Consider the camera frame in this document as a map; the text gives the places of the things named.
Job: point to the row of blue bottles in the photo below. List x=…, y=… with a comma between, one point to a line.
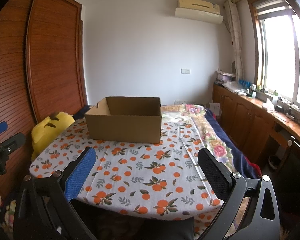
x=244, y=83

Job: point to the white wall switch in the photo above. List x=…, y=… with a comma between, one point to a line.
x=185, y=71

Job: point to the brown cardboard box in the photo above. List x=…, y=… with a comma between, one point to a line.
x=125, y=125

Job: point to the floral blanket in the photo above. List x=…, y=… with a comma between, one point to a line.
x=215, y=140

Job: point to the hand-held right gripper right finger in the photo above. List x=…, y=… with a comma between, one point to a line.
x=213, y=175

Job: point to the orange print tablecloth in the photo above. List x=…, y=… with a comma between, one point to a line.
x=145, y=170

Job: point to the wooden cabinet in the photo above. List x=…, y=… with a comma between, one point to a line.
x=245, y=120

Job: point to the yellow plush toy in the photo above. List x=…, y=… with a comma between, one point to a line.
x=50, y=130

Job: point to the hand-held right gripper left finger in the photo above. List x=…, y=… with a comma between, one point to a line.
x=80, y=175

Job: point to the dark trash bin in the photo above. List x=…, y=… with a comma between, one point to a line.
x=274, y=162

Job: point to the white paper bag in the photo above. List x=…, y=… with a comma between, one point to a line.
x=215, y=109

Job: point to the stacked boxes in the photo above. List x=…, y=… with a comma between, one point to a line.
x=225, y=77

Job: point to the wall air conditioner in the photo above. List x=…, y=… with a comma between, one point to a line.
x=198, y=11

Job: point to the window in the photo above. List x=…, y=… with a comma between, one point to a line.
x=280, y=60

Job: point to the pale curtain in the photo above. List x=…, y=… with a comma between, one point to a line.
x=236, y=37

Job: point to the wooden wardrobe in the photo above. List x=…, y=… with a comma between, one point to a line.
x=50, y=62

